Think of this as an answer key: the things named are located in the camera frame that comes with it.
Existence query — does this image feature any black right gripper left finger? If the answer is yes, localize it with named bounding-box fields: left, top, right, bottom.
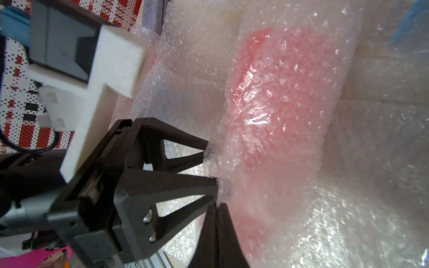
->
left=188, top=203, right=218, bottom=268

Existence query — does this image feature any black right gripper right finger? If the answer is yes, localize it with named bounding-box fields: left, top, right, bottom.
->
left=217, top=203, right=250, bottom=268

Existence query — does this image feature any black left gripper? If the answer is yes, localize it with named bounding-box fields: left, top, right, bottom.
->
left=47, top=117, right=219, bottom=268

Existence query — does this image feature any red glass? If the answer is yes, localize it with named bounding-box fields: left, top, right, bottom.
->
left=207, top=1, right=366, bottom=268

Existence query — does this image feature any light blue glass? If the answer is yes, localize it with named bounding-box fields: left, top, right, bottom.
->
left=391, top=1, right=429, bottom=49

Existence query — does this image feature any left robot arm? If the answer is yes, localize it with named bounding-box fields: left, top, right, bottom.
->
left=1, top=118, right=219, bottom=268

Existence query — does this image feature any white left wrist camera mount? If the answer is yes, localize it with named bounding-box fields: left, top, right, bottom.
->
left=25, top=0, right=151, bottom=183

